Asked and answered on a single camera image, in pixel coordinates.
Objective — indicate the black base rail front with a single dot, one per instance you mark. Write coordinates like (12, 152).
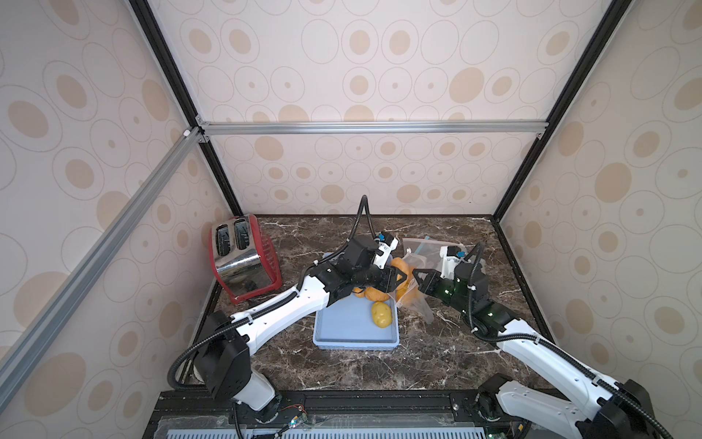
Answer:
(337, 414)

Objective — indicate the silver aluminium rail left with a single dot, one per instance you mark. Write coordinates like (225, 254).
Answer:
(23, 358)

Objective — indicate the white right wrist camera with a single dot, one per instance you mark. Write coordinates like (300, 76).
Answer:
(452, 256)

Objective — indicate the silver aluminium rail back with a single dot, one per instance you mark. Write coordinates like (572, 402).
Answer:
(380, 128)

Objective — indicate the clear zipper bag blue strip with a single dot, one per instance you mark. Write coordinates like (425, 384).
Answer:
(425, 253)

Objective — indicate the silver aluminium rail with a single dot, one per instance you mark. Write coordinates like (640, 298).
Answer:
(23, 358)
(380, 128)

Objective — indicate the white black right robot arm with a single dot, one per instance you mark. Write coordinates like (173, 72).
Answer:
(592, 404)

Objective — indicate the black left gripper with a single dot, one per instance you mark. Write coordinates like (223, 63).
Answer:
(388, 278)

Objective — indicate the red and chrome toaster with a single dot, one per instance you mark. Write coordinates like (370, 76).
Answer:
(243, 259)

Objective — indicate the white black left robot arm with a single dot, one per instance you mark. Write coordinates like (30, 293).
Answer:
(225, 354)

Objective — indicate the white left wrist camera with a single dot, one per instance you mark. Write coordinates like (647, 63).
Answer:
(387, 243)

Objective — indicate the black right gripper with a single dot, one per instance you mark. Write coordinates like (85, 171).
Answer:
(439, 282)

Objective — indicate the clear zipper bag pink strip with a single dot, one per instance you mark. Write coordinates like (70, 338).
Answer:
(422, 309)

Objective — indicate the yellow potato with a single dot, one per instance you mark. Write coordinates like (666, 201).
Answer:
(381, 314)

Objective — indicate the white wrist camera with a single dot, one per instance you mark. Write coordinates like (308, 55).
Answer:
(387, 243)
(452, 256)

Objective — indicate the light blue plastic basket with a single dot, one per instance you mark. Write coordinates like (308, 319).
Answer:
(346, 324)

